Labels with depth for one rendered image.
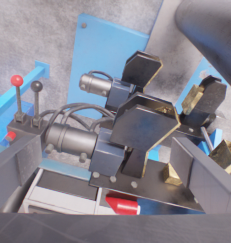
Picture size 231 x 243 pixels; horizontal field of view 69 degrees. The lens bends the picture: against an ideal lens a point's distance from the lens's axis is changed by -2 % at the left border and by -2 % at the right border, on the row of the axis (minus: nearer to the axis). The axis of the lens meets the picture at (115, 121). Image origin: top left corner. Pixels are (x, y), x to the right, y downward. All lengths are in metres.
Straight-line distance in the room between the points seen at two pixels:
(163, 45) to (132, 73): 0.43
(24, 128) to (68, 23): 1.03
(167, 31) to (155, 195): 1.00
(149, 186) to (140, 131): 0.28
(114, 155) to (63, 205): 0.23
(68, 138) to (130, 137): 0.23
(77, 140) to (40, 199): 0.23
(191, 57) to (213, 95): 0.39
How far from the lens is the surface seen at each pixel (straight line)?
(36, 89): 0.56
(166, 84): 1.42
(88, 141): 0.64
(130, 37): 1.32
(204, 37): 0.71
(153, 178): 0.78
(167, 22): 1.29
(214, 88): 1.08
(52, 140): 0.66
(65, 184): 0.67
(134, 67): 0.95
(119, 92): 0.98
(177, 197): 0.79
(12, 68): 1.89
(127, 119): 0.52
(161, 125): 0.54
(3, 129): 1.74
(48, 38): 1.61
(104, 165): 0.65
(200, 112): 1.14
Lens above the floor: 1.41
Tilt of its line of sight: 51 degrees down
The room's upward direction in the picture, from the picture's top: 170 degrees counter-clockwise
